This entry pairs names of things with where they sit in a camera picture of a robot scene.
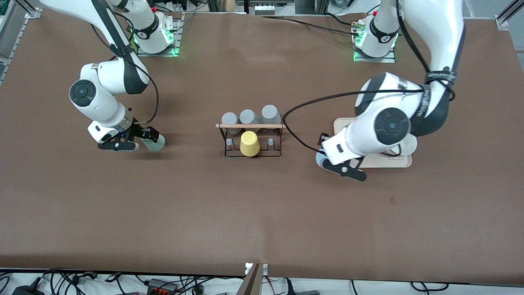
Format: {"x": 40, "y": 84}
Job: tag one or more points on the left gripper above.
{"x": 321, "y": 140}

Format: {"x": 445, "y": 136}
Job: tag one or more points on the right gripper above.
{"x": 136, "y": 131}

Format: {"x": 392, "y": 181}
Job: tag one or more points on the pale green cup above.
{"x": 157, "y": 144}

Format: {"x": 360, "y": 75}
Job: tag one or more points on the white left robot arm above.
{"x": 393, "y": 125}

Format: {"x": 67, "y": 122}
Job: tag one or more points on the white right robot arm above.
{"x": 102, "y": 82}

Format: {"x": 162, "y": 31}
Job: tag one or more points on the grey cup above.
{"x": 249, "y": 116}
{"x": 230, "y": 119}
{"x": 271, "y": 114}

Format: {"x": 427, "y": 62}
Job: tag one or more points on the beige rabbit print tray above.
{"x": 393, "y": 163}

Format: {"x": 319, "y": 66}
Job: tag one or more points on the yellow cup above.
{"x": 249, "y": 145}

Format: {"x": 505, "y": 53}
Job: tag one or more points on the white bowl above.
{"x": 411, "y": 146}

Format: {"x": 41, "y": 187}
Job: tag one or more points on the grey power strip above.
{"x": 268, "y": 9}

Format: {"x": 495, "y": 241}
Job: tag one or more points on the black box with red connectors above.
{"x": 161, "y": 286}

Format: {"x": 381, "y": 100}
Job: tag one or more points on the black power adapter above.
{"x": 28, "y": 291}

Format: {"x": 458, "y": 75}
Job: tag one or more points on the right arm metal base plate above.
{"x": 157, "y": 54}

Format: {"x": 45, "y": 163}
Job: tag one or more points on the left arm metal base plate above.
{"x": 374, "y": 60}

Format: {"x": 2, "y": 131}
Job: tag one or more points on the white metal bracket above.
{"x": 265, "y": 269}

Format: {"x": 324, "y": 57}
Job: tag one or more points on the aluminium frame rail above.
{"x": 17, "y": 39}
{"x": 502, "y": 21}

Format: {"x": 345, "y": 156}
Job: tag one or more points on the grey wedge post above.
{"x": 250, "y": 282}

